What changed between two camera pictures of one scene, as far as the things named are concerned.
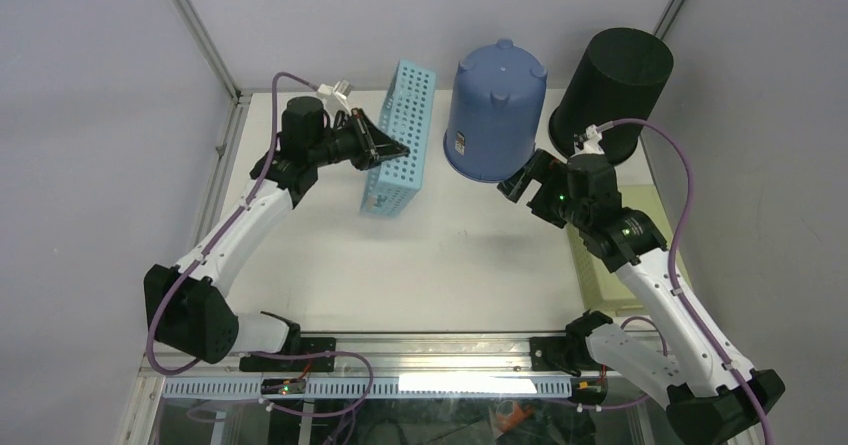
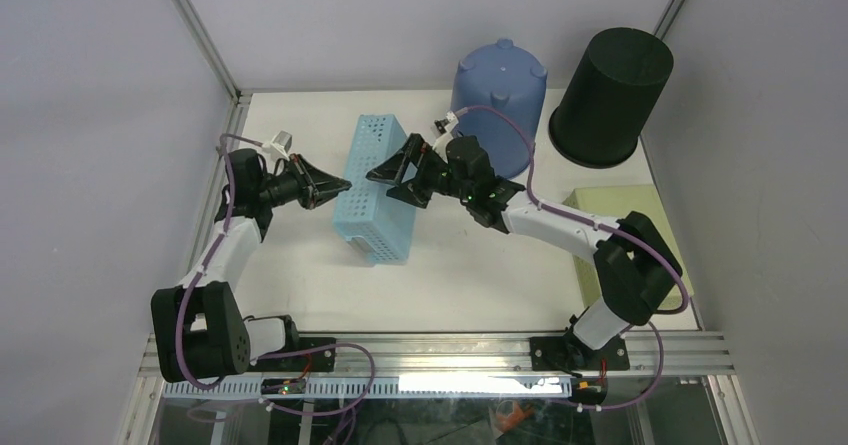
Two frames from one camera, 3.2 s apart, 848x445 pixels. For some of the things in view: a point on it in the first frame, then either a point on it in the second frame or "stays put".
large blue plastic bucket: (494, 111) stays put
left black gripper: (381, 147) -> (310, 180)
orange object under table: (506, 421) stays put
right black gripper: (542, 168) -> (394, 170)
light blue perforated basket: (406, 112) -> (383, 225)
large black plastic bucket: (623, 74) stays put
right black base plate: (561, 353) stays put
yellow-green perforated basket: (600, 284) stays put
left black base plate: (307, 346) stays put
